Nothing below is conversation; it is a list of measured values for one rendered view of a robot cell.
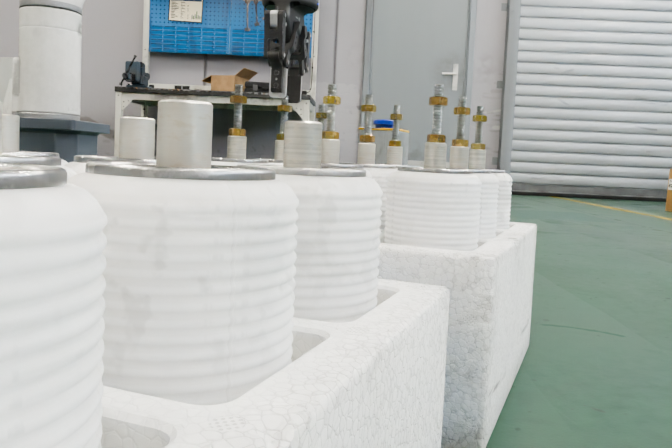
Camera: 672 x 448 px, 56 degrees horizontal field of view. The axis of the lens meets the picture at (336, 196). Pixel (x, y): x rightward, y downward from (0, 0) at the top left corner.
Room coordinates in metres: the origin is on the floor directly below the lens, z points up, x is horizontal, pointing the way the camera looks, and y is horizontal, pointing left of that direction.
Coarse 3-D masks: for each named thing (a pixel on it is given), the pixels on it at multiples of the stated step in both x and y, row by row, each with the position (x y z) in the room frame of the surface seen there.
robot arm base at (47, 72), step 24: (24, 24) 0.99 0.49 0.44; (48, 24) 0.99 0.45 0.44; (72, 24) 1.01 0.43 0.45; (24, 48) 0.99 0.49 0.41; (48, 48) 0.99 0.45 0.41; (72, 48) 1.02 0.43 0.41; (24, 72) 0.99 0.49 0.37; (48, 72) 0.99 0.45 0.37; (72, 72) 1.02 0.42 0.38; (24, 96) 0.99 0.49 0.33; (48, 96) 0.99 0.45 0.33; (72, 96) 1.02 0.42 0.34
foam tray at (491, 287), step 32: (512, 224) 0.90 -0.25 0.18; (384, 256) 0.59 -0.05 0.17; (416, 256) 0.58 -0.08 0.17; (448, 256) 0.57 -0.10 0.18; (480, 256) 0.56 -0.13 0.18; (512, 256) 0.67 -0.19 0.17; (448, 288) 0.57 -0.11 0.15; (480, 288) 0.56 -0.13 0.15; (512, 288) 0.69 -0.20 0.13; (448, 320) 0.57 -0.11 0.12; (480, 320) 0.56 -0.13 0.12; (512, 320) 0.70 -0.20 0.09; (448, 352) 0.57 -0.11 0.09; (480, 352) 0.56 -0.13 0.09; (512, 352) 0.72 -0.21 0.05; (448, 384) 0.57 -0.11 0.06; (480, 384) 0.56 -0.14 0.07; (448, 416) 0.57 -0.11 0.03; (480, 416) 0.55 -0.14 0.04
